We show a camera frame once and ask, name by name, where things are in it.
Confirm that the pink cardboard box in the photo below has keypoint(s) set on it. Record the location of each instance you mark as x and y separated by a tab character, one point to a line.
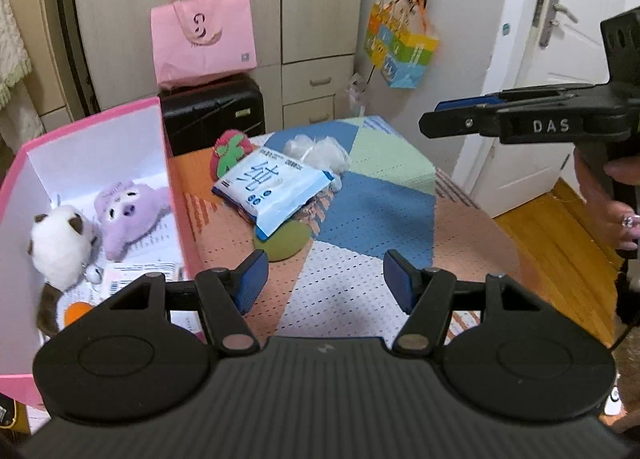
100	149

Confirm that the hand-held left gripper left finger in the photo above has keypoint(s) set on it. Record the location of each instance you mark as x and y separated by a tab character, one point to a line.
252	281

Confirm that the patchwork tablecloth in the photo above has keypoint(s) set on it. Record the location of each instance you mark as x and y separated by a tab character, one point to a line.
380	189

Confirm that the colourful paper gift bag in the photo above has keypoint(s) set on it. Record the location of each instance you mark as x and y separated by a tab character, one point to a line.
405	54

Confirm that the pink tote bag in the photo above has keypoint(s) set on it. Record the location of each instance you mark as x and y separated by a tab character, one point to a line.
200	54

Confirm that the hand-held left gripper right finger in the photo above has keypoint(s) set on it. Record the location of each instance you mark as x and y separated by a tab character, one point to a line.
400	279

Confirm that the strawberry plush toy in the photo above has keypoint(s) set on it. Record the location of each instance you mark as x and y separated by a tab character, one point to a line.
230	151

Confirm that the orange ball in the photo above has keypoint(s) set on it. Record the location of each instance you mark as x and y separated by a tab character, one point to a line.
77	313

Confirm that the white plastic bag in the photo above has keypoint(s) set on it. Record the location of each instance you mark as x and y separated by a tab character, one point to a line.
320	151

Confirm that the blue white wet wipes packet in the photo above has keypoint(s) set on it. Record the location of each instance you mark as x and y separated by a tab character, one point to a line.
270	189

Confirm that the green pouch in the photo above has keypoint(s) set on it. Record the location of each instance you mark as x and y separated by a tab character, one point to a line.
285	244

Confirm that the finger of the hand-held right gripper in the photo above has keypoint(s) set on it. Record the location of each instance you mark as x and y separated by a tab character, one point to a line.
470	103
450	124

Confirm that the printed paper sheet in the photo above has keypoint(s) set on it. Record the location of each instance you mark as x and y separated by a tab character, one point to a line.
160	239

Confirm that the white brown plush toy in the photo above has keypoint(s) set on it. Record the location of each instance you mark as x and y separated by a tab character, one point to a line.
57	244

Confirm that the purple panda plush toy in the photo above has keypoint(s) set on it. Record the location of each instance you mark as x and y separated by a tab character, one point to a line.
125	219

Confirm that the black suitcase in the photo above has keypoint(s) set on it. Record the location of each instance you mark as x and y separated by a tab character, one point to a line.
210	114

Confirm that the person's right hand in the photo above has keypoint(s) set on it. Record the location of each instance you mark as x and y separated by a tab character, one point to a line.
607	219

